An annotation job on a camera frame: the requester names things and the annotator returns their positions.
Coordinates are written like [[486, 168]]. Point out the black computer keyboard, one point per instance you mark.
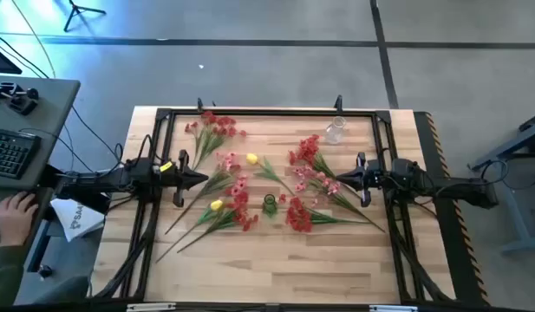
[[9, 151]]

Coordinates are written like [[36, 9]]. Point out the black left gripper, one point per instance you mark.
[[176, 177]]

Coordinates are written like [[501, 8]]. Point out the black tripod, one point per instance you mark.
[[74, 11]]

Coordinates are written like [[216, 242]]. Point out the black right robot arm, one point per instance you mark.
[[445, 186]]

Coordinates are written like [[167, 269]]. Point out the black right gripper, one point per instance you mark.
[[371, 175]]

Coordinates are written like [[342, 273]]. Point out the person's hand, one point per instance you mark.
[[15, 219]]

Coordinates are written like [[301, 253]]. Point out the blue-grey metal table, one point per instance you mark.
[[516, 208]]

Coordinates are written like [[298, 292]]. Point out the black knob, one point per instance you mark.
[[45, 271]]

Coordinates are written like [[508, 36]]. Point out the black frame clamp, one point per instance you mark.
[[338, 104], [200, 105]]

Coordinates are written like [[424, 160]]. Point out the blue desk leg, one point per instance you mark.
[[38, 247]]

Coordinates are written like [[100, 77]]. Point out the white paper bag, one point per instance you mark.
[[76, 221]]

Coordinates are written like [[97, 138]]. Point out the dark desk monitor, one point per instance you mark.
[[0, 63]]

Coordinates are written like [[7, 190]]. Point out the person's forearm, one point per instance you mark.
[[4, 277]]

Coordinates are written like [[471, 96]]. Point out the black desk clamp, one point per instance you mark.
[[17, 97]]

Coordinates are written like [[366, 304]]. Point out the green glass vase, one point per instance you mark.
[[270, 208]]

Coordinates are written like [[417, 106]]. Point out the black aluminium table frame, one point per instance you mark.
[[271, 112]]

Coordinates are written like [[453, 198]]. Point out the person's leg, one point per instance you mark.
[[63, 290]]

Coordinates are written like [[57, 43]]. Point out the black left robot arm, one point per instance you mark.
[[119, 177]]

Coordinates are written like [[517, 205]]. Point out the white metal bracket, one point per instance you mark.
[[150, 307]]

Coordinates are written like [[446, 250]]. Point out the grey desk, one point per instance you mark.
[[50, 108]]

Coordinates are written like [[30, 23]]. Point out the clear glass vase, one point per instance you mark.
[[335, 134]]

